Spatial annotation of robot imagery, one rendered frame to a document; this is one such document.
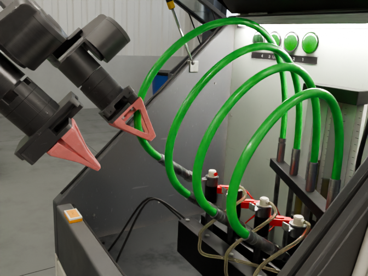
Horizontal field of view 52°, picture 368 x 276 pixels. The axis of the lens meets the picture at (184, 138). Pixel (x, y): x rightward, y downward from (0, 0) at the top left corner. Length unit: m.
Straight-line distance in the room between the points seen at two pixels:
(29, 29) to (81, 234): 0.52
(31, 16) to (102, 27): 0.22
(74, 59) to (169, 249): 0.59
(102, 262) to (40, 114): 0.38
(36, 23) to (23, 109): 0.10
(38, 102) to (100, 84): 0.19
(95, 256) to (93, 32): 0.43
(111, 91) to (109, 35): 0.10
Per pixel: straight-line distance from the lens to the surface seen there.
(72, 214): 0.95
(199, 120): 1.15
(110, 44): 0.68
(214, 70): 0.66
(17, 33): 0.50
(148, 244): 1.08
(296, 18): 0.97
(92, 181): 1.04
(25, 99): 0.50
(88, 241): 0.86
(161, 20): 7.98
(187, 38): 0.72
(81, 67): 0.67
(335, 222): 0.55
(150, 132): 0.69
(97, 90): 0.67
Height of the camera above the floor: 1.38
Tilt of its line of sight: 15 degrees down
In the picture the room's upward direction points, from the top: 3 degrees clockwise
